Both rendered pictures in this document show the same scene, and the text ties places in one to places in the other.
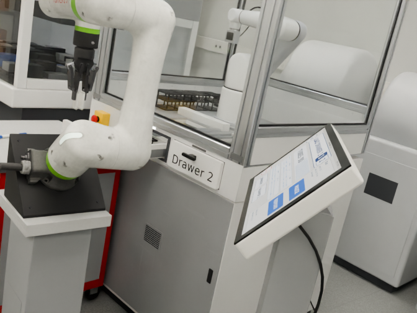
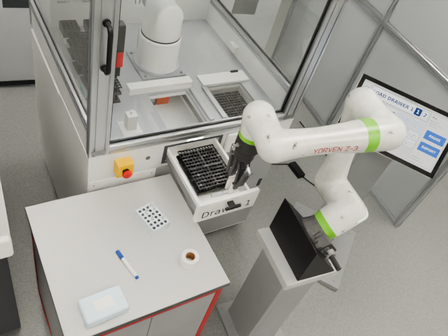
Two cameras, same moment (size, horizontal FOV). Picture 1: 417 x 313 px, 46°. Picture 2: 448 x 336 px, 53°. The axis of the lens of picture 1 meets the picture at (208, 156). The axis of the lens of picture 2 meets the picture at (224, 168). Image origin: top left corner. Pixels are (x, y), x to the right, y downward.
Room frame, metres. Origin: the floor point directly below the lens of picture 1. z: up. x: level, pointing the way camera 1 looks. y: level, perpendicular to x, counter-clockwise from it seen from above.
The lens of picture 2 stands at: (1.80, 1.71, 2.28)
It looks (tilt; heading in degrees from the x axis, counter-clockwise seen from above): 45 degrees down; 275
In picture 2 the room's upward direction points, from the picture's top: 20 degrees clockwise
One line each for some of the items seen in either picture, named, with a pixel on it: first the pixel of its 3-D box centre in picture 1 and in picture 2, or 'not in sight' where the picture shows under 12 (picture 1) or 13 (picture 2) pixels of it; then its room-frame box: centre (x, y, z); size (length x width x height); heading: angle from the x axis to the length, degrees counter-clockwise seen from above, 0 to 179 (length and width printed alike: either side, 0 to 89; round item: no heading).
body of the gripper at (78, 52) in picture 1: (83, 59); (243, 157); (1.86, 0.53, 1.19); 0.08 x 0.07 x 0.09; 138
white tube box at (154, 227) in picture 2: not in sight; (152, 219); (2.11, 0.65, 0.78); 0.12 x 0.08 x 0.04; 153
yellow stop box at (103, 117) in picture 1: (100, 118); (124, 167); (2.30, 0.54, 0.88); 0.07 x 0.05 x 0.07; 48
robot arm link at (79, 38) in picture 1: (85, 40); (248, 142); (1.87, 0.54, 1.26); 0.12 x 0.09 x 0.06; 48
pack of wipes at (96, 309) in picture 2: not in sight; (103, 305); (2.10, 1.06, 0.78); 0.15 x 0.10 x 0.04; 51
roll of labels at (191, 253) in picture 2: not in sight; (189, 259); (1.90, 0.75, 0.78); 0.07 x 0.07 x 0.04
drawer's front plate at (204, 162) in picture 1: (194, 163); (251, 138); (1.88, 0.05, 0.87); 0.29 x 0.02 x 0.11; 48
